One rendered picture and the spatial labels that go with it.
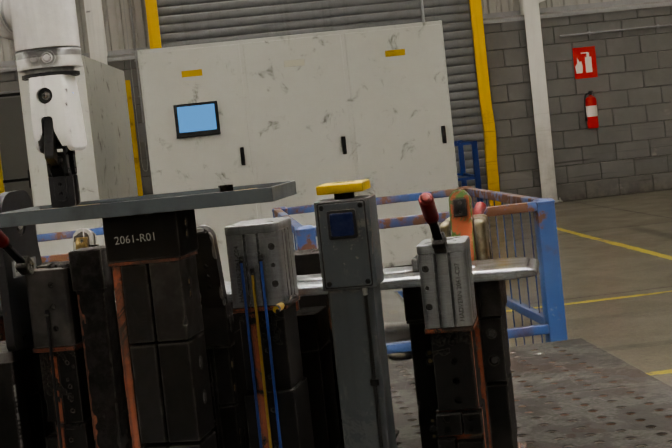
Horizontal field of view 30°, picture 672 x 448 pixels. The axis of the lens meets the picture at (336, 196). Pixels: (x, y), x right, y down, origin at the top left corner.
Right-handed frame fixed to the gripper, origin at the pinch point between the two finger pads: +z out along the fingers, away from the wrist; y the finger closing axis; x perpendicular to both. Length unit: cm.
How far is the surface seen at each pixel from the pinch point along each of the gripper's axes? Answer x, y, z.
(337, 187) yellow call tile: -36.0, -9.0, 3.0
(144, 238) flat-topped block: -10.8, -5.8, 7.0
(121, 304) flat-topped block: -6.7, -4.7, 15.2
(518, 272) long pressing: -60, 15, 19
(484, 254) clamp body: -57, 38, 18
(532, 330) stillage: -85, 219, 63
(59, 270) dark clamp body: 4.5, 10.0, 11.3
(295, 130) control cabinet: 14, 818, -8
